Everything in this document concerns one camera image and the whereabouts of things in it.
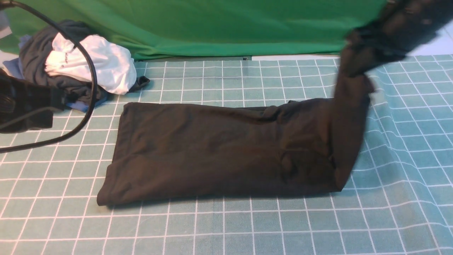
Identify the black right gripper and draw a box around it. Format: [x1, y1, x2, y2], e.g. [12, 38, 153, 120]
[348, 0, 453, 62]

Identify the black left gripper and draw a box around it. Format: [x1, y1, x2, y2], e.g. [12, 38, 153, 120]
[0, 69, 66, 134]

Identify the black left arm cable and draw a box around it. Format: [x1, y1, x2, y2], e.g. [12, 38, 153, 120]
[0, 0, 98, 153]

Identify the green backdrop cloth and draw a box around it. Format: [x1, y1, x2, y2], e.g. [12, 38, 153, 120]
[0, 0, 390, 61]

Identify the dark gray crumpled garment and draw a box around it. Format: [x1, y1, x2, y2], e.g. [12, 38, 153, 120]
[19, 20, 150, 103]

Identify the green grid tablecloth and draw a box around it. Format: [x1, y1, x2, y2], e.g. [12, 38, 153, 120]
[0, 55, 453, 255]

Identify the dark gray long-sleeve shirt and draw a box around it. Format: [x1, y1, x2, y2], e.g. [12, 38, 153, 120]
[96, 42, 375, 206]

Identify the blue crumpled garment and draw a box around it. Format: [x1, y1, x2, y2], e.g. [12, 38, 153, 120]
[3, 34, 109, 113]

